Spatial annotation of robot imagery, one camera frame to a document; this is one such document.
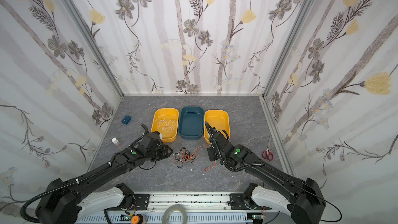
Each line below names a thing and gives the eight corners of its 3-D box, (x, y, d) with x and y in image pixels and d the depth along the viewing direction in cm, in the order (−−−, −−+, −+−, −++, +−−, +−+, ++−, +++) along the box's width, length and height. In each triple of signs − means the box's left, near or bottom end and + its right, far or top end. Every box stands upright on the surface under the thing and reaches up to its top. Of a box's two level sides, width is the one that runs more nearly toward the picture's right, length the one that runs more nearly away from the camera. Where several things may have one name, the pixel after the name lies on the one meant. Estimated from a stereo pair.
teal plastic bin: (178, 139, 99) (176, 135, 94) (181, 111, 113) (180, 105, 109) (203, 140, 99) (204, 135, 94) (203, 111, 114) (203, 106, 109)
